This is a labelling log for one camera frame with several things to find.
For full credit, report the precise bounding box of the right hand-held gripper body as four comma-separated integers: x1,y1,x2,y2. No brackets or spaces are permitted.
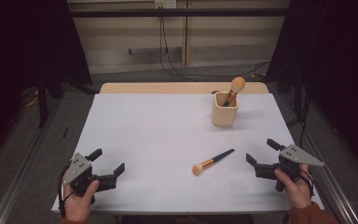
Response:
255,144,325,183

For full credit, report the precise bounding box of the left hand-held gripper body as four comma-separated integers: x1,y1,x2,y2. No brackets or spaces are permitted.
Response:
62,152,118,196

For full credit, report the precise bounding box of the beige square cup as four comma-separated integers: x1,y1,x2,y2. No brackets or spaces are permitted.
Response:
211,91,240,128

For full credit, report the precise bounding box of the large black-handled makeup brush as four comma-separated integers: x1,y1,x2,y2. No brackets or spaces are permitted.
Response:
223,77,246,107

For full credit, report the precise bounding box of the person's left hand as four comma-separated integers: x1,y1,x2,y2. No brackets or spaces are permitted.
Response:
62,179,101,222

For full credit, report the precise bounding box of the person's right hand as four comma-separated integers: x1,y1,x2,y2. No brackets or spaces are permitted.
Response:
274,163,312,210

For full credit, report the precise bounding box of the white table mat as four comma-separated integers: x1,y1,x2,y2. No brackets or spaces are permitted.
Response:
50,92,325,215

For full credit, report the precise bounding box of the black stand leg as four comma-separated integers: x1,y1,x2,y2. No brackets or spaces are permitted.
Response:
36,69,49,129

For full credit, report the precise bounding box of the light wooden table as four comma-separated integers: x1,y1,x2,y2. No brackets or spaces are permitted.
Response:
99,81,269,95

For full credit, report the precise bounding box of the dark curtain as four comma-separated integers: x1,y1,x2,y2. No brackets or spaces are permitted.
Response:
0,0,93,94
265,0,358,171

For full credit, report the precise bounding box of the black horizontal bar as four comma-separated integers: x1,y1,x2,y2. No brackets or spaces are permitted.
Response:
69,8,291,19

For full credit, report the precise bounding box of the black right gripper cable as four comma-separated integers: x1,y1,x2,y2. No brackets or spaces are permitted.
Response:
299,169,315,198

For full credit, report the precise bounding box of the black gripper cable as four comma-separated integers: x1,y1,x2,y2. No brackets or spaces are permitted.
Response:
299,169,315,198
57,163,71,218

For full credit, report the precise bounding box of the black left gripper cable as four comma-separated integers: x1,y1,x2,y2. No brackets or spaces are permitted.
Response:
57,163,71,218

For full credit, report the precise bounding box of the small black-handled makeup brush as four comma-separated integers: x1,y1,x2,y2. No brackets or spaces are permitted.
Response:
191,148,236,177

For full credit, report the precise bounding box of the metal floor rail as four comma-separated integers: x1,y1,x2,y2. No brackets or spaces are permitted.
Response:
287,92,358,224
0,122,55,224

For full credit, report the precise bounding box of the yellow floor cable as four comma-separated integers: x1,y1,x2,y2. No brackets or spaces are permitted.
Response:
25,89,40,108

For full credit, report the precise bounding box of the black hanging cable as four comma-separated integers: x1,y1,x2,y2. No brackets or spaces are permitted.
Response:
158,8,272,82

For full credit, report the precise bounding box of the wooden vertical post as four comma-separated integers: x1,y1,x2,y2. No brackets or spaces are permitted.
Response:
182,0,190,68

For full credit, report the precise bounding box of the white wall socket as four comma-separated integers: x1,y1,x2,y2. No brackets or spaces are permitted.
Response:
154,0,177,9

